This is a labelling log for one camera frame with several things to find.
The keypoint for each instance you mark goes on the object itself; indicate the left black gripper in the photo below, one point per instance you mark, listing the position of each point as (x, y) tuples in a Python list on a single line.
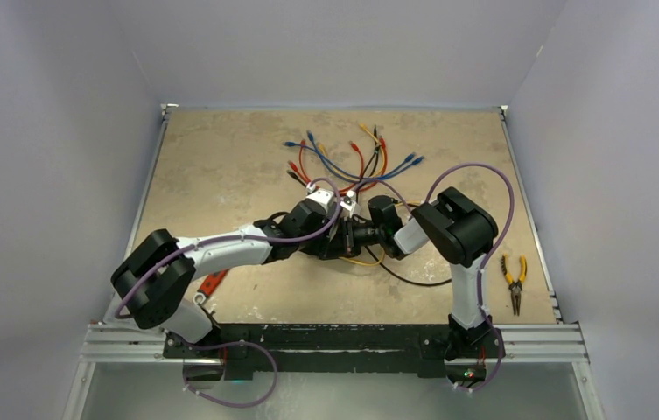
[(316, 247)]

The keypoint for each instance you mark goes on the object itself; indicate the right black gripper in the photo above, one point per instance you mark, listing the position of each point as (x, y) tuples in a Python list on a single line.
[(354, 235)]

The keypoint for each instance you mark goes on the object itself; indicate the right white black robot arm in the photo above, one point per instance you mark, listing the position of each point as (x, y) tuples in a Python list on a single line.
[(463, 234)]

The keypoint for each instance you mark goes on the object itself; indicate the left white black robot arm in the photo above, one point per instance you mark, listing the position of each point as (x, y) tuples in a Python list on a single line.
[(153, 279)]

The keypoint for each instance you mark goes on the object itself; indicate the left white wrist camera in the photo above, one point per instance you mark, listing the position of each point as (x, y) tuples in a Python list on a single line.
[(325, 199)]

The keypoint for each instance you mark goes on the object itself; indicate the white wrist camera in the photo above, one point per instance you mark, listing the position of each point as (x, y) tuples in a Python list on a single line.
[(325, 199), (349, 204)]

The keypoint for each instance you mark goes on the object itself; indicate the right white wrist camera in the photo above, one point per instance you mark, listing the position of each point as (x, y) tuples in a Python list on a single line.
[(349, 204)]

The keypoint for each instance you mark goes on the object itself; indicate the red handled adjustable wrench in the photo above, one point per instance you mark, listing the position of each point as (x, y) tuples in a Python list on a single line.
[(208, 286)]

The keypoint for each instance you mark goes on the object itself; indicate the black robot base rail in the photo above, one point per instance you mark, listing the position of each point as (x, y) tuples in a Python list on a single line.
[(426, 350)]

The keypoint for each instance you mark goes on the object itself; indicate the yellow handled pliers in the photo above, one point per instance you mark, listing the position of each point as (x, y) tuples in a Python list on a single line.
[(515, 283)]

